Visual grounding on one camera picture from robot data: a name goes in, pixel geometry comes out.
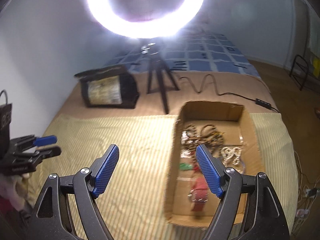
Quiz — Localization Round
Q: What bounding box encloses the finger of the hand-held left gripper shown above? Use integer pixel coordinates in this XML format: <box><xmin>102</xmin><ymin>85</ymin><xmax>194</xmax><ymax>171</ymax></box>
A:
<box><xmin>7</xmin><ymin>145</ymin><xmax>62</xmax><ymax>161</ymax></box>
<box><xmin>14</xmin><ymin>135</ymin><xmax>58</xmax><ymax>148</ymax></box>

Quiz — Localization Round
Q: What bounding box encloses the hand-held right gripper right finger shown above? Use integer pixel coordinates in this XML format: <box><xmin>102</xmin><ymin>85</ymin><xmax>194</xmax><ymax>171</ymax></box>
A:
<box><xmin>195</xmin><ymin>144</ymin><xmax>290</xmax><ymax>240</ymax></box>

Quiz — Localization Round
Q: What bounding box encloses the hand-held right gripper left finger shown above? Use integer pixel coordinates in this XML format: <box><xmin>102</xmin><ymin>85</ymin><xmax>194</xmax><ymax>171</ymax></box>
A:
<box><xmin>30</xmin><ymin>144</ymin><xmax>120</xmax><ymax>240</ymax></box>

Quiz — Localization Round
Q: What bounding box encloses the white bead necklace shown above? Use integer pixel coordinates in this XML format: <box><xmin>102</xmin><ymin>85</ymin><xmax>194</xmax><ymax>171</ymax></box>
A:
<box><xmin>220</xmin><ymin>146</ymin><xmax>242</xmax><ymax>167</ymax></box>

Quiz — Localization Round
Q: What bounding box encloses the wooden bead necklace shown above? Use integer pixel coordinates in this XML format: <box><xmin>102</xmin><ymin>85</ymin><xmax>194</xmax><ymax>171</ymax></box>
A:
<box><xmin>181</xmin><ymin>123</ymin><xmax>225</xmax><ymax>161</ymax></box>

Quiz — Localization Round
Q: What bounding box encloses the cardboard box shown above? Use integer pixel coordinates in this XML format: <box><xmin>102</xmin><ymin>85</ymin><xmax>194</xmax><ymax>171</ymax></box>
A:
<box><xmin>164</xmin><ymin>101</ymin><xmax>266</xmax><ymax>229</ymax></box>

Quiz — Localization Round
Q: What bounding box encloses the person's left hand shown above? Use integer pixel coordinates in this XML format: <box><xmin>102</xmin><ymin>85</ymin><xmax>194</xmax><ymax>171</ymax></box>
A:
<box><xmin>0</xmin><ymin>173</ymin><xmax>31</xmax><ymax>211</ymax></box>

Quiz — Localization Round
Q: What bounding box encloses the yellow striped cloth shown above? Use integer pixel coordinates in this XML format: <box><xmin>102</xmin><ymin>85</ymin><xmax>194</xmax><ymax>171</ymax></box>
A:
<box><xmin>25</xmin><ymin>112</ymin><xmax>300</xmax><ymax>240</ymax></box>

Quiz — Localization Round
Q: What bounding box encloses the tan blanket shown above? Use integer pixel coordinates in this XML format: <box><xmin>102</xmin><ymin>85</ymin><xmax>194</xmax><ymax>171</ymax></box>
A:
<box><xmin>41</xmin><ymin>70</ymin><xmax>275</xmax><ymax>130</ymax></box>

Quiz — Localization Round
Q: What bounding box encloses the black bag with label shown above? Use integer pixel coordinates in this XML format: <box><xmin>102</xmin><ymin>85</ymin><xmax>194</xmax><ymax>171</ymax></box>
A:
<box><xmin>74</xmin><ymin>65</ymin><xmax>140</xmax><ymax>109</ymax></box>

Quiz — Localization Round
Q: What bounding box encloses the white power strip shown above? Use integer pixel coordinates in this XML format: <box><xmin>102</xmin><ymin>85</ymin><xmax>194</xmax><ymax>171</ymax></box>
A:
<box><xmin>304</xmin><ymin>187</ymin><xmax>320</xmax><ymax>198</ymax></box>

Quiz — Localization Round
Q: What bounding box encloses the black tripod stand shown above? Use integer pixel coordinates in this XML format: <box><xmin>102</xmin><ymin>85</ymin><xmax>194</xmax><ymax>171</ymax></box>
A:
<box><xmin>140</xmin><ymin>39</ymin><xmax>181</xmax><ymax>115</ymax></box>

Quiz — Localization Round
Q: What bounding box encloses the blue patterned bedsheet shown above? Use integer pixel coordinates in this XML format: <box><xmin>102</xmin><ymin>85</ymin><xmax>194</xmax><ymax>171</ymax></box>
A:
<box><xmin>100</xmin><ymin>29</ymin><xmax>261</xmax><ymax>78</ymax></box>

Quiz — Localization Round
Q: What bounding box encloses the black clothes rack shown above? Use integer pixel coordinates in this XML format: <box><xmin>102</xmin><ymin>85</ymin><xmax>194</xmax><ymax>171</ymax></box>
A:
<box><xmin>289</xmin><ymin>54</ymin><xmax>311</xmax><ymax>92</ymax></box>

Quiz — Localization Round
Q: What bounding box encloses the yellow box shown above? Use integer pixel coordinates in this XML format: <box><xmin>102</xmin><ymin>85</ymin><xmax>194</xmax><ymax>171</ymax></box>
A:
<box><xmin>312</xmin><ymin>57</ymin><xmax>320</xmax><ymax>77</ymax></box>

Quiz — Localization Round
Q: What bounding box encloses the black power cable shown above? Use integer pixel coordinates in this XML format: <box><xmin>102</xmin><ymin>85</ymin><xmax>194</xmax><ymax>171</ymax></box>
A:
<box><xmin>179</xmin><ymin>74</ymin><xmax>280</xmax><ymax>113</ymax></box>

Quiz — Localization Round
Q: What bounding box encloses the white ring light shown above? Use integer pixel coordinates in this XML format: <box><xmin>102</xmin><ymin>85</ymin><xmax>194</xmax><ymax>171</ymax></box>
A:
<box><xmin>86</xmin><ymin>0</ymin><xmax>211</xmax><ymax>40</ymax></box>

